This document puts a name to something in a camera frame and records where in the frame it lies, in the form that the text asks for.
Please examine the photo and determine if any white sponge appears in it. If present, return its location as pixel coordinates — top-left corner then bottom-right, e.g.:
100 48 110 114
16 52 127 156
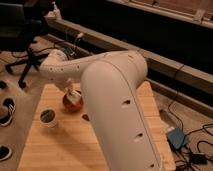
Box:
67 91 80 101

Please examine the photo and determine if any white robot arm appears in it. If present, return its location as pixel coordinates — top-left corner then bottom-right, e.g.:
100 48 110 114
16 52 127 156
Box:
40 50 165 171

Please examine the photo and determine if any red ceramic bowl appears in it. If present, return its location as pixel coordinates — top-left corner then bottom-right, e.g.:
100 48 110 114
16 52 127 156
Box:
62 90 83 113

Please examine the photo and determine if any dark red sausage toy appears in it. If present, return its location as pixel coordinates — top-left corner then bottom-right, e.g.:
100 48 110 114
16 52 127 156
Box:
82 114 90 122

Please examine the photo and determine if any small blue device on floor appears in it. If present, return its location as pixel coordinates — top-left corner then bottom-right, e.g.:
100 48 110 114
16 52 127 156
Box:
63 48 75 57

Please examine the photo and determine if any white cup with dark contents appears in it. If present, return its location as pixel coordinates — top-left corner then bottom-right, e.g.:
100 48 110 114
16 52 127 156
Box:
40 109 57 128

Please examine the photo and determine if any black and white sneaker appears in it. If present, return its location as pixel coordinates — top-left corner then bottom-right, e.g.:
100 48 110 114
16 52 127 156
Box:
0 98 16 127

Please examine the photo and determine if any white spray bottle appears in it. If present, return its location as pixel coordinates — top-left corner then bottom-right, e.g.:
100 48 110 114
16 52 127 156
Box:
47 1 62 20

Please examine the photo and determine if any black office chair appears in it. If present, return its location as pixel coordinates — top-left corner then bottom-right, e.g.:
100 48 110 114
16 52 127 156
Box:
0 0 49 88

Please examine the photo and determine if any black and white shoe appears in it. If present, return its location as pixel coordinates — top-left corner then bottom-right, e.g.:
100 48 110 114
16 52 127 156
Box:
0 146 12 161

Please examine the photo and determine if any blue electronic box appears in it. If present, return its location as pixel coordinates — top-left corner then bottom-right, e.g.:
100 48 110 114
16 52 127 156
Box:
166 128 189 150

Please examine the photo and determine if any black power adapter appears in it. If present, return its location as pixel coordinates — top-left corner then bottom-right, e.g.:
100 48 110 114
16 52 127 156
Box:
190 153 207 165

